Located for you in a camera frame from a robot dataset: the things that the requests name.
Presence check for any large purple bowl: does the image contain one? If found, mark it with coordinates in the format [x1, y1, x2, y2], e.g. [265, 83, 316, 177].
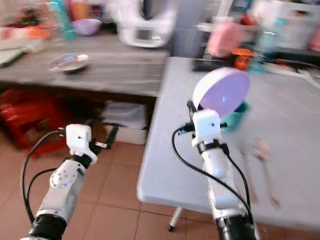
[192, 67, 252, 119]

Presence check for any white storage box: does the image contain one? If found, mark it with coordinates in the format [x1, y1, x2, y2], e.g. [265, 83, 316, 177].
[102, 101, 150, 145]

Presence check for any teal bowl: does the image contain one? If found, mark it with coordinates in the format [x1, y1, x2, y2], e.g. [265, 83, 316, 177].
[220, 101, 250, 132]

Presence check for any white folding table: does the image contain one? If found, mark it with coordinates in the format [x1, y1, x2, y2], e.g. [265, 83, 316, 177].
[137, 56, 320, 233]

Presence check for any grey wooden counter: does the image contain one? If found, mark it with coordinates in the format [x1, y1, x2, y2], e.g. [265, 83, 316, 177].
[0, 34, 172, 151]

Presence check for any red plastic stool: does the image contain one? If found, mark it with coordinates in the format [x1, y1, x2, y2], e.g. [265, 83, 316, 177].
[0, 88, 71, 151]

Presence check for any clear glass dish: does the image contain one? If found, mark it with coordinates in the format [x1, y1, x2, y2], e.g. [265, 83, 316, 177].
[48, 52, 91, 74]

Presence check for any small orange container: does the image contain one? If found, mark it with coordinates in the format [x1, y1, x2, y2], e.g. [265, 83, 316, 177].
[231, 48, 254, 71]

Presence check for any pink container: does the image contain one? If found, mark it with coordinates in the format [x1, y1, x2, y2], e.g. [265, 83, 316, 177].
[207, 21, 246, 58]

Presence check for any wooden spoon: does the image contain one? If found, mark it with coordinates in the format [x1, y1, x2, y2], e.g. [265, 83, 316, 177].
[253, 139, 281, 209]

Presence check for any small purple bowl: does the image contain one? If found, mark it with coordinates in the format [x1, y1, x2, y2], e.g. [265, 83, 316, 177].
[71, 18, 103, 37]

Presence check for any white rice cooker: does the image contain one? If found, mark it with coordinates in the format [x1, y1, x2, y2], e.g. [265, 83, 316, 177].
[109, 0, 174, 50]

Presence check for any clear plastic water bottle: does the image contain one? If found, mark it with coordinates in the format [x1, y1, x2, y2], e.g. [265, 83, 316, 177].
[252, 17, 291, 74]

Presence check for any teal bottle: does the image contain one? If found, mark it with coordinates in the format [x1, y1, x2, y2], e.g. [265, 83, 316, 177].
[47, 0, 76, 41]

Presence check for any pale green cloth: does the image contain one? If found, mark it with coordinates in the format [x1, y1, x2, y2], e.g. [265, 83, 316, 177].
[0, 38, 46, 67]

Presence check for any orange bottle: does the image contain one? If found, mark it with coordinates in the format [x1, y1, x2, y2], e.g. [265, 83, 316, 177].
[69, 0, 91, 21]

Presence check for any white plastic basket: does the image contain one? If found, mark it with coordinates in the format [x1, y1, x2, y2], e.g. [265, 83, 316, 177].
[249, 0, 320, 51]

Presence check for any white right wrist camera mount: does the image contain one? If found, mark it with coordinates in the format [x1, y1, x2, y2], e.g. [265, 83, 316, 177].
[190, 108, 222, 146]

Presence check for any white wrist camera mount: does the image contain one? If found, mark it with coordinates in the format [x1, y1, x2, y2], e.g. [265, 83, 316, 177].
[190, 108, 222, 146]
[65, 123, 99, 164]

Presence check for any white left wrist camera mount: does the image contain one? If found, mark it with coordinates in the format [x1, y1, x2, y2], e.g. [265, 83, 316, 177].
[65, 123, 99, 164]

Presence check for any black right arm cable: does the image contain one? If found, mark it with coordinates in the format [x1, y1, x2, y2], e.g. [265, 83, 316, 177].
[171, 125, 255, 224]

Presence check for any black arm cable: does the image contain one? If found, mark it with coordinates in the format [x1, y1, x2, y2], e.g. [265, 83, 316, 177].
[20, 128, 69, 225]
[171, 125, 255, 224]

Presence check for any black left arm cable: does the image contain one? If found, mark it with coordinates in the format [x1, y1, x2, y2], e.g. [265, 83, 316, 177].
[20, 128, 69, 225]

